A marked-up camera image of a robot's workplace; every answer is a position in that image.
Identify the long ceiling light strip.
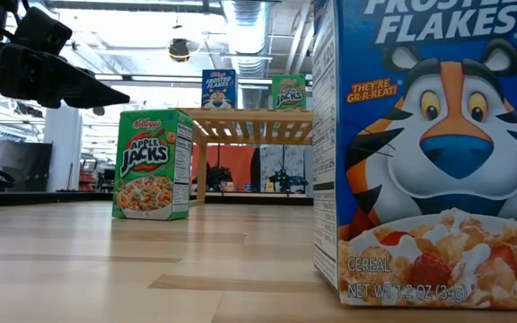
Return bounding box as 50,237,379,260
95,73,202,83

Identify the silver ventilation duct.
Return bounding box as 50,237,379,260
231,0,269,109

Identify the blue Frosted Flakes cereal box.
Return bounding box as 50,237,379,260
200,68,238,110
311,0,517,311

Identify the dark display board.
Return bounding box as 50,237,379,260
0,141,54,192

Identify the green Apple Jacks cereal box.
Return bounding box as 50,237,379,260
111,109,194,222
271,74,308,110

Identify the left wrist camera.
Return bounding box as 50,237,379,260
13,5,74,56

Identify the black round ceiling device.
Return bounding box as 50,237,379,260
167,38,192,64

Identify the orange partition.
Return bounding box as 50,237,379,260
190,144,258,194

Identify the patterned white curtain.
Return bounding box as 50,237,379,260
259,144,306,194

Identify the white pillar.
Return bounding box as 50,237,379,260
43,102,83,193

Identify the wooden slatted shelf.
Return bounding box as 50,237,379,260
178,107,314,203

